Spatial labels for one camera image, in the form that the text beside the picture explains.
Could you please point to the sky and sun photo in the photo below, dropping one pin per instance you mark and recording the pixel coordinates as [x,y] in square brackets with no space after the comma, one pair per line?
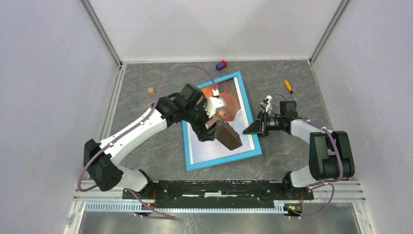
[209,148]

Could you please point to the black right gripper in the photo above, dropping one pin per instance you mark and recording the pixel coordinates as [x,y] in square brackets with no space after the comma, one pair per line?
[255,127]

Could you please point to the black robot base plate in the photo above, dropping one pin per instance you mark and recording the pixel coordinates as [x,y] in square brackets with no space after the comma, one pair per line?
[222,193]

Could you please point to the small wooden cube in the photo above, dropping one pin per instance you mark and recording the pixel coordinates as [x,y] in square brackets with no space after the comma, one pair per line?
[151,91]

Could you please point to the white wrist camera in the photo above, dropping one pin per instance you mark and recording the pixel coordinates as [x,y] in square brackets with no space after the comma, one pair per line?
[266,104]
[214,104]

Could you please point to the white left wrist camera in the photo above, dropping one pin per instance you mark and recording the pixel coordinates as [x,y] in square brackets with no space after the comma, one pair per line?
[214,104]

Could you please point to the blue wooden picture frame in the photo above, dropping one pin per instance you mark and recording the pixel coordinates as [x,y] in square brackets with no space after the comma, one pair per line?
[222,155]

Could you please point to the red purple toy block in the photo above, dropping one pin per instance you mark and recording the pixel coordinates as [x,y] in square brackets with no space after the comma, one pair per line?
[221,65]

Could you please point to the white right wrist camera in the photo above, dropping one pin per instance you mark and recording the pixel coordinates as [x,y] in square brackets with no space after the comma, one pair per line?
[266,104]

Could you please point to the slotted cable duct rail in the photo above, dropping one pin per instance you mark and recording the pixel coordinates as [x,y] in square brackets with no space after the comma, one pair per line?
[137,207]

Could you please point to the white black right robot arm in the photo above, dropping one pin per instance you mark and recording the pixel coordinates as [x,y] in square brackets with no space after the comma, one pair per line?
[330,155]

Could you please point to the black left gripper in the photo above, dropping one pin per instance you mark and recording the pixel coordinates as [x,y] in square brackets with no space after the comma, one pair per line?
[203,133]

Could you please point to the yellow handled screwdriver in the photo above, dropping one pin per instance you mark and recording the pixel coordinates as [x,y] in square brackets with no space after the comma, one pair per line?
[290,90]

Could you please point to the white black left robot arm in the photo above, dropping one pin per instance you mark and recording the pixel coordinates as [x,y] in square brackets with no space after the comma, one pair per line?
[101,159]

